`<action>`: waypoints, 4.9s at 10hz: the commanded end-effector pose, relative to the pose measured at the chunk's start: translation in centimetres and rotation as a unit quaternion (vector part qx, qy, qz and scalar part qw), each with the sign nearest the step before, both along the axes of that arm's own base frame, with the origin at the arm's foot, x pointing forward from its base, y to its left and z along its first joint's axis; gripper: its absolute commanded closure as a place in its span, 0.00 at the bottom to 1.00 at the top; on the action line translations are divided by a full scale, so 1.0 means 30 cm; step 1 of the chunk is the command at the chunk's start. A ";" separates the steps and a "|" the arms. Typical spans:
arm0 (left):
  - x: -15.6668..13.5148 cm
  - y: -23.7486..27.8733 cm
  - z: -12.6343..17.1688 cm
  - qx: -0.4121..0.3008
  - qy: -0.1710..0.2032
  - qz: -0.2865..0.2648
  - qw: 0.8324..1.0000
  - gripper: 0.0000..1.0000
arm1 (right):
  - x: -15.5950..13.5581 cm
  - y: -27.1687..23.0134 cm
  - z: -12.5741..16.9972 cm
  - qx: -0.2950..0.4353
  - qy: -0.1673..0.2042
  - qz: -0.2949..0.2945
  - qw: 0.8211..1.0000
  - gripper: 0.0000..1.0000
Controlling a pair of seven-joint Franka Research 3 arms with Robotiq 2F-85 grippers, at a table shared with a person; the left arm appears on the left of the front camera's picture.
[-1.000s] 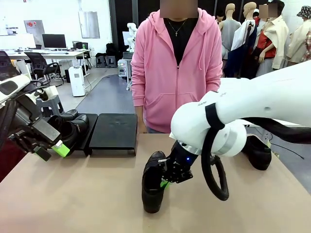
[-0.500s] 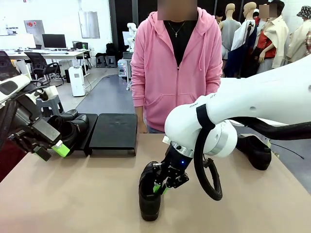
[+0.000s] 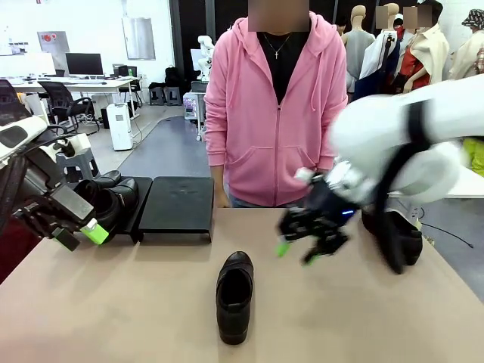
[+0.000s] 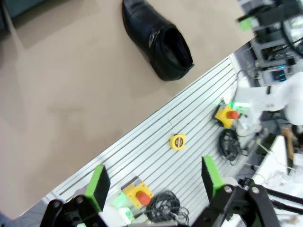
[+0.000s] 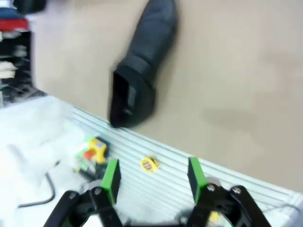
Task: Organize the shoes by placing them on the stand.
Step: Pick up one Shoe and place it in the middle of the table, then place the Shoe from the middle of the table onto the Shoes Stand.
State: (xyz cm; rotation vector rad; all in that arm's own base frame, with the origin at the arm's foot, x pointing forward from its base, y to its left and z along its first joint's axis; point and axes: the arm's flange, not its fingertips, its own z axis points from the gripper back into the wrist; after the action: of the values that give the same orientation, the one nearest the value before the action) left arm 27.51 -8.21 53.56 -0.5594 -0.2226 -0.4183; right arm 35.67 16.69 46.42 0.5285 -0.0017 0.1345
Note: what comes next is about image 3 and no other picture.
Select lime green trousers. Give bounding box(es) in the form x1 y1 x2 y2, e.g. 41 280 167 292
461 137 484 169

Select black computer monitor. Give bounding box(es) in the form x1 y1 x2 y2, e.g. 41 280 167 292
65 52 104 76

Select mannequin with bucket hat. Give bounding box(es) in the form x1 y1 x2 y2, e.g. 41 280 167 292
448 9 484 81

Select white monitor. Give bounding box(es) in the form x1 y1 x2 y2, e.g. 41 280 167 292
0 51 57 76

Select person's right hand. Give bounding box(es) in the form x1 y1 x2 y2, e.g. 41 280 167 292
213 165 232 209

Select person in pink hoodie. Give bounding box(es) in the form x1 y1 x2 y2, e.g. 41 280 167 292
203 0 349 209

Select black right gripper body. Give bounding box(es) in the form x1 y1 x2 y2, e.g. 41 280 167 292
301 176 359 231

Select white office desk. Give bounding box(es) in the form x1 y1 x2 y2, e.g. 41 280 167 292
0 74 140 114

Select mannequin in grey tank top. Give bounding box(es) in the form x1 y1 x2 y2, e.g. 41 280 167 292
342 5 376 103

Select equipment cart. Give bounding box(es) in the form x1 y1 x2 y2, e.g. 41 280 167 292
183 80 208 143

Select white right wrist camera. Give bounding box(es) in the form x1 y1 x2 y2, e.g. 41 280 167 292
293 167 317 185

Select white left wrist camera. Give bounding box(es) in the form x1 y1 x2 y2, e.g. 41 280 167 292
56 133 92 160

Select dark red cloth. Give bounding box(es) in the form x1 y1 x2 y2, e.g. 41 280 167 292
0 217 50 284

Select black metal shoe stand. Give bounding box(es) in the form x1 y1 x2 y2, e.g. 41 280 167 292
138 176 215 244
109 176 153 245

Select white air purifier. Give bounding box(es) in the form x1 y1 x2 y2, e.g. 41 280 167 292
106 102 134 151

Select silver cross necklace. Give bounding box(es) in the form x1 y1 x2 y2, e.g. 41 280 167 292
263 33 293 61

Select mannequin with cream jacket red top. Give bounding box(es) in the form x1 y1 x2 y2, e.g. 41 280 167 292
395 0 451 95

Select silver wall panel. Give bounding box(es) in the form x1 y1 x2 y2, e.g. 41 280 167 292
121 17 157 61

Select black mesh office chair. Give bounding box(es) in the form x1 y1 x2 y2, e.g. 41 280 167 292
0 79 33 118
37 81 101 139

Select person's right forearm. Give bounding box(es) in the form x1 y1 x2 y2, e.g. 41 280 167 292
205 109 230 169

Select person's left forearm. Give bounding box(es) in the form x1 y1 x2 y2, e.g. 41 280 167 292
316 105 349 171

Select person with red mask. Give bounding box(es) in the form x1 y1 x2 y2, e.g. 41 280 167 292
392 13 406 42

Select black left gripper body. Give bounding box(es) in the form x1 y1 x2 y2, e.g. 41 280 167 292
12 150 96 238

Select mannequin with white navy clothing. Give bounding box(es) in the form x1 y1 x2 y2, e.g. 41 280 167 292
358 2 402 100

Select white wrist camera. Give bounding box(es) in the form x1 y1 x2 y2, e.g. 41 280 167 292
56 133 92 160
293 167 317 185

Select grey board with red sign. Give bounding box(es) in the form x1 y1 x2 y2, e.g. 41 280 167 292
36 30 71 54

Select grey plastic stool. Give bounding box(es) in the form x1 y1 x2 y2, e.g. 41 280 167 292
55 147 101 185

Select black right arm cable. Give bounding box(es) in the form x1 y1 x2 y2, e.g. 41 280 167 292
376 101 434 276

